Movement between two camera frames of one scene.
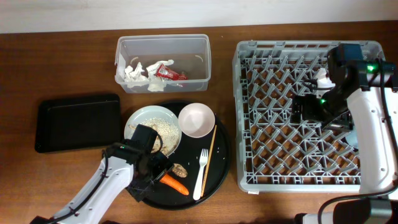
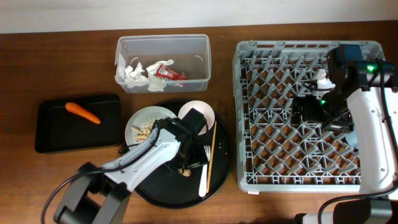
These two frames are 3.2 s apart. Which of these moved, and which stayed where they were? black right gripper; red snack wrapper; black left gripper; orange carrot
Moved: orange carrot; black left gripper
Stayed: black right gripper; red snack wrapper
